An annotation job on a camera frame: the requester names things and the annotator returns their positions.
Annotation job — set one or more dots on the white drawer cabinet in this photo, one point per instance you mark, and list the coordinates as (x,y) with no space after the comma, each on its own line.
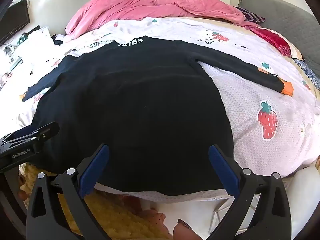
(37,40)

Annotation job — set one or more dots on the person's right hand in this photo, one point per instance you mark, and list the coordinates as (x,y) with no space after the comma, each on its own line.
(185,231)

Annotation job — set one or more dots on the blue patterned cloth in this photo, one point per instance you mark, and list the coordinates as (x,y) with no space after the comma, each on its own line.
(307,72)

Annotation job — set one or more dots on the red patterned cloth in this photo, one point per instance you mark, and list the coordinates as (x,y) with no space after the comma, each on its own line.
(272,37)

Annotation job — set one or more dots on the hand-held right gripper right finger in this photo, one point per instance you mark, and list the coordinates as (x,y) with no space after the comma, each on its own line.
(222,167)

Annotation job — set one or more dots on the yellow fluffy rug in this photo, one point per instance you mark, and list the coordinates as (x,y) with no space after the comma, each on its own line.
(112,212)

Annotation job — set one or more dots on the pink duvet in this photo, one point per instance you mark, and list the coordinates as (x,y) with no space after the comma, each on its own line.
(150,7)

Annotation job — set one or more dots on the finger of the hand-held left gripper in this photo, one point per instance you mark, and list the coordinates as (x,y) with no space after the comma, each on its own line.
(42,131)

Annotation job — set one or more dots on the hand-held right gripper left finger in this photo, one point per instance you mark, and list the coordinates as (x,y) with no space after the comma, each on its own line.
(96,165)

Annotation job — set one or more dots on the pink dotted cloth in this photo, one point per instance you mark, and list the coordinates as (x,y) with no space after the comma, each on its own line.
(152,220)

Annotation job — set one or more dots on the black sweater with orange cuffs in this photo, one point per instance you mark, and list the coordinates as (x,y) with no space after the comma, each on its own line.
(137,105)

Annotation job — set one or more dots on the black television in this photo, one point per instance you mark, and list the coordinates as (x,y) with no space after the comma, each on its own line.
(13,21)

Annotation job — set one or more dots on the dark striped pillow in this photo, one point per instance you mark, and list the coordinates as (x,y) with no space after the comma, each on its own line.
(252,16)

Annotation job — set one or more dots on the grey padded headboard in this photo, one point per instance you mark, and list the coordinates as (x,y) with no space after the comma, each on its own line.
(287,20)

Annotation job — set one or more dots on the strawberry print bedsheet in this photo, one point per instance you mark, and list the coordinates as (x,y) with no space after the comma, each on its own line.
(250,100)

